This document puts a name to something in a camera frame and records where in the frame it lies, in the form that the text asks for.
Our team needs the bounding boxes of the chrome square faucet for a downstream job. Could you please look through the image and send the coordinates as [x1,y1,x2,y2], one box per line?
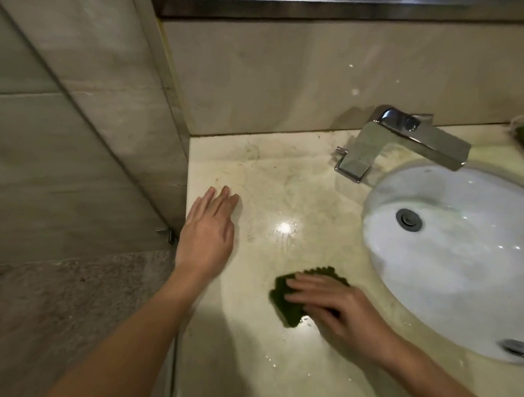
[333,101,474,192]

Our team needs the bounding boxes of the person's right forearm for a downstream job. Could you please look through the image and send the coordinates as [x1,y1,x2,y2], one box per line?
[376,331,524,397]

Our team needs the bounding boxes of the metal sink drain plug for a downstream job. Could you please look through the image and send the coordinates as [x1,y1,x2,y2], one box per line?
[394,208,424,233]

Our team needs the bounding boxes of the white oval sink basin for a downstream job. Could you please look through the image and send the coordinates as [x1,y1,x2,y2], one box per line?
[352,160,524,366]

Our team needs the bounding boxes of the small metal bracket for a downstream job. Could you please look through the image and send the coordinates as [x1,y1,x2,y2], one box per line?
[155,226,180,245]

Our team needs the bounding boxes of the green scouring pad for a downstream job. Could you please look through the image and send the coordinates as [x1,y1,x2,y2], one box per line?
[267,261,352,333]

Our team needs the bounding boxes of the dark metal mirror frame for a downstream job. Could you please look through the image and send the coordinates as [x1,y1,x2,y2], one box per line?
[155,0,524,43]

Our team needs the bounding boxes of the person's left hand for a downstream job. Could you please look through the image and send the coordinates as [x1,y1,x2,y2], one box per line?
[173,182,242,285]

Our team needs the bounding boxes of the person's left forearm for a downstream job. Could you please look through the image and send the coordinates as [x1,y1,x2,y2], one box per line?
[38,253,223,397]

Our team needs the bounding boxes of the chrome sink overflow ring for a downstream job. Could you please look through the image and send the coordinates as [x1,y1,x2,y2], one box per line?
[499,337,524,359]

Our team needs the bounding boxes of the person's right hand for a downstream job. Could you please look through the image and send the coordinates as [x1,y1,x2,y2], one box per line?
[280,271,401,366]

